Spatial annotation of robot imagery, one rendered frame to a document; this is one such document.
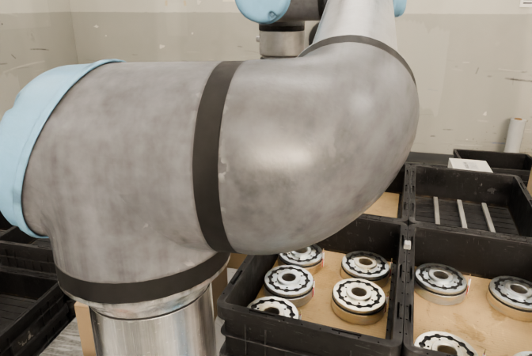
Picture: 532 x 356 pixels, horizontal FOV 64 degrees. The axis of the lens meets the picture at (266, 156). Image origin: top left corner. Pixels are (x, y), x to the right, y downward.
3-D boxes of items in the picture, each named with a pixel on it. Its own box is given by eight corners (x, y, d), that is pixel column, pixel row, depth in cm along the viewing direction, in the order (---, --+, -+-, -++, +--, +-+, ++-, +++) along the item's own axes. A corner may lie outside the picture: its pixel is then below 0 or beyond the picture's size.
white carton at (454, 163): (494, 209, 134) (499, 182, 131) (453, 204, 137) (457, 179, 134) (481, 184, 152) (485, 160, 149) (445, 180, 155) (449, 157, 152)
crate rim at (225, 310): (400, 362, 62) (402, 350, 61) (213, 317, 71) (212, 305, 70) (406, 232, 98) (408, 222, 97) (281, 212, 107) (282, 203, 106)
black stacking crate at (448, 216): (545, 292, 92) (558, 246, 88) (403, 267, 101) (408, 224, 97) (511, 212, 128) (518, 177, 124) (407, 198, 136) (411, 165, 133)
